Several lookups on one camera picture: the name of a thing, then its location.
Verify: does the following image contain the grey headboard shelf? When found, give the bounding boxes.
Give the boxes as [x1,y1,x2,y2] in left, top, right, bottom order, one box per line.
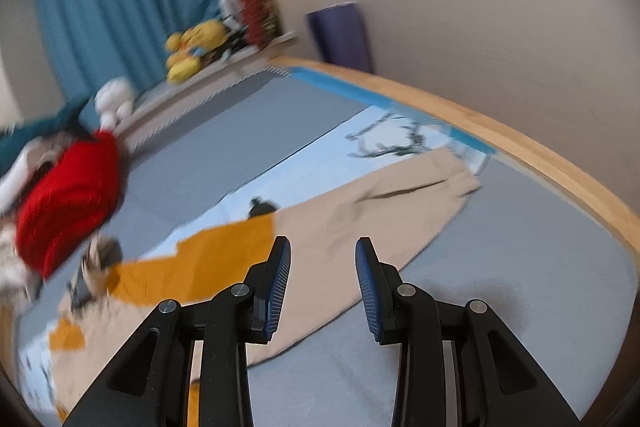
[125,34,301,148]

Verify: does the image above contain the beige and orange garment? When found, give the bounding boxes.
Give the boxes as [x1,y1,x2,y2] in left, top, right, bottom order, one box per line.
[50,147,483,427]

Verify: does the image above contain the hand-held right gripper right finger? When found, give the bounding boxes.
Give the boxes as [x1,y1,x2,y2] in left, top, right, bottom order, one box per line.
[356,237,581,427]

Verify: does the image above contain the red folded blanket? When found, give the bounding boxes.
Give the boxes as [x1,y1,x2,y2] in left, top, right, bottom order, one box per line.
[15,132,126,280]

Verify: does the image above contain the light blue printed blanket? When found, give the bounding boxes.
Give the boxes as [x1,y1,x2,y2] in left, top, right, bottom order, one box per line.
[20,107,496,408]

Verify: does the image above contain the white plush toy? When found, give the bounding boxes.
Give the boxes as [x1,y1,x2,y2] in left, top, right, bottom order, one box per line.
[95,78,135,130]

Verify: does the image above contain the yellow plush toy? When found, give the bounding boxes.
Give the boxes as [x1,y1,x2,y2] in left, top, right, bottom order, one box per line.
[167,20,230,56]
[166,54,202,84]

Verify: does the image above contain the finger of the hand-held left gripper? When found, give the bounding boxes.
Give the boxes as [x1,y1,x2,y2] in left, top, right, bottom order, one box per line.
[86,238,124,269]
[69,271,96,309]

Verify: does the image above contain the white fluffy blanket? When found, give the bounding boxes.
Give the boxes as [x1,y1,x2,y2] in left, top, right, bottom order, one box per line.
[0,139,53,303]

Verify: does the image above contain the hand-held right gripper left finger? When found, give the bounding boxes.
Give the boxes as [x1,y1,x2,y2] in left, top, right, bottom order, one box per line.
[62,235,292,427]

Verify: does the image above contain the blue curtain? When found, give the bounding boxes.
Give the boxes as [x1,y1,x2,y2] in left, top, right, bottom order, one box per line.
[32,0,251,102]

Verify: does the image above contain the red plush toy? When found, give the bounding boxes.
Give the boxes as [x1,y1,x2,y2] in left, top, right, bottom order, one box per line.
[239,0,277,50]

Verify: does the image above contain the wooden bed frame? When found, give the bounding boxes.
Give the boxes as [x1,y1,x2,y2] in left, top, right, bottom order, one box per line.
[270,56,640,253]

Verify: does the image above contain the grey bed sheet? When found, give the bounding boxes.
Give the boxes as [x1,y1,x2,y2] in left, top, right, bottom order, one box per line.
[10,67,640,427]

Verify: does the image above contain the purple bin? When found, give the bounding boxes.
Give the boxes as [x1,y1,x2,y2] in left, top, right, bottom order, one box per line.
[306,2,374,74]

